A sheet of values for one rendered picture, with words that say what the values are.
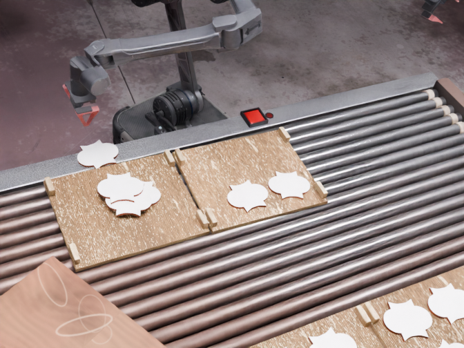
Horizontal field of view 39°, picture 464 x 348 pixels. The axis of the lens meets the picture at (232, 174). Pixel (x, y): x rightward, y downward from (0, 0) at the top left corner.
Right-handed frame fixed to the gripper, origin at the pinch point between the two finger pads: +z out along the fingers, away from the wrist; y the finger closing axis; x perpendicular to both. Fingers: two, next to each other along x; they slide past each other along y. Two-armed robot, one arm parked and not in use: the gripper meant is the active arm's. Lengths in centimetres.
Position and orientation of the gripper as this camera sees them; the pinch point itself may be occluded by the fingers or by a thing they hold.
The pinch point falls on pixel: (81, 113)
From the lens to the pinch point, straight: 207.8
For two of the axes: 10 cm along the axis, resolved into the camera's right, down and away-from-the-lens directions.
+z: -1.5, 6.8, 7.2
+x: -8.8, 2.4, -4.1
